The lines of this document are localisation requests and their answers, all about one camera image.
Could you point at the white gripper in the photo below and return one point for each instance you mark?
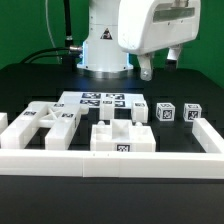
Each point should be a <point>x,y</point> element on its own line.
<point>146,26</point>

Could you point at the white chair seat part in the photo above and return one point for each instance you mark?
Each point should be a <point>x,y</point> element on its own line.
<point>122,136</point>

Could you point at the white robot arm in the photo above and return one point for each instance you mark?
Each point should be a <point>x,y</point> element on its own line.
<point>102,55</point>

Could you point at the white chair back part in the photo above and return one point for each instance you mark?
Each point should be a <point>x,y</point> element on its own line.
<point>62,120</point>

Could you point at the white marker sheet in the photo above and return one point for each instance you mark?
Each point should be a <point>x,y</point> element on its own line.
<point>94,99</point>

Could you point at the white U-shaped fence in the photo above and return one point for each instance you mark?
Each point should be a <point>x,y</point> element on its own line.
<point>111,164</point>

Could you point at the white block at left edge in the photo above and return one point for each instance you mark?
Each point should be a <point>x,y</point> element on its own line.
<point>3,121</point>

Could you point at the black vertical cable post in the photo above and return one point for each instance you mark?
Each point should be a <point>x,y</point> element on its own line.
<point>68,31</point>

